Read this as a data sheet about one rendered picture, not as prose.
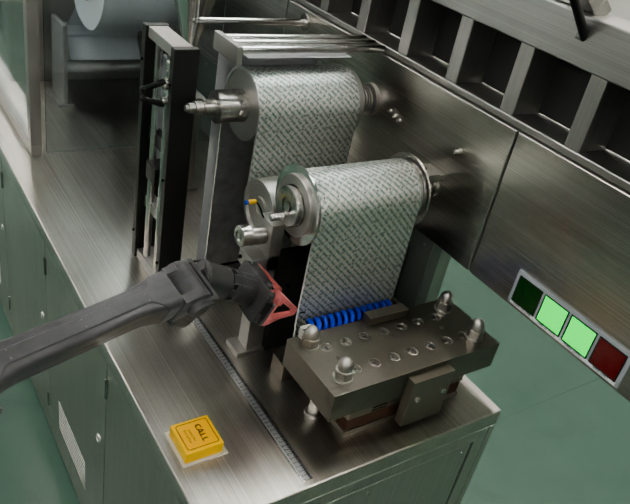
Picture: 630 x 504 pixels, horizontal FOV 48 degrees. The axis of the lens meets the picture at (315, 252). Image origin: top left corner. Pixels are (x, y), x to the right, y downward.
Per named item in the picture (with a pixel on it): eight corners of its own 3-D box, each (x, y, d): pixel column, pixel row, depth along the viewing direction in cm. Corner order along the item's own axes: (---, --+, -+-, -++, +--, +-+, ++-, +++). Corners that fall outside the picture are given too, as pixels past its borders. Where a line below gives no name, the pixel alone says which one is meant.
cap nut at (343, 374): (328, 373, 122) (333, 353, 120) (345, 368, 124) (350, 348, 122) (339, 387, 120) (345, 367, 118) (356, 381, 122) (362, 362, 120)
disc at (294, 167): (269, 215, 134) (284, 148, 126) (271, 215, 135) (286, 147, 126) (308, 262, 125) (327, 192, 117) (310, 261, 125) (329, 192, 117)
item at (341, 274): (294, 326, 134) (310, 244, 124) (389, 302, 147) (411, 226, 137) (295, 327, 134) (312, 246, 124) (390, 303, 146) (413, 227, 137)
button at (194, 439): (168, 435, 121) (169, 425, 120) (205, 423, 125) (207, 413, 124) (185, 464, 117) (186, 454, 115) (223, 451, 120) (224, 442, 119)
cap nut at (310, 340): (295, 341, 128) (299, 321, 126) (312, 336, 130) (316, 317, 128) (306, 353, 126) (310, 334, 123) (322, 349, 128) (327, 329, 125)
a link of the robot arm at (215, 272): (210, 278, 110) (201, 251, 113) (184, 303, 113) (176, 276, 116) (242, 287, 115) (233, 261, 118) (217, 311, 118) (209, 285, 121)
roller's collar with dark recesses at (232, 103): (205, 115, 139) (208, 84, 135) (232, 114, 142) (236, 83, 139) (219, 129, 134) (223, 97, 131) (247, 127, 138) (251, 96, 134)
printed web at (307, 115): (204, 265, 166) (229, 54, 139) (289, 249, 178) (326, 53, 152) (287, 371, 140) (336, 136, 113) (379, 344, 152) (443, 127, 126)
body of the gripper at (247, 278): (258, 325, 120) (224, 317, 115) (233, 289, 127) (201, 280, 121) (278, 295, 118) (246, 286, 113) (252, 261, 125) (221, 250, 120)
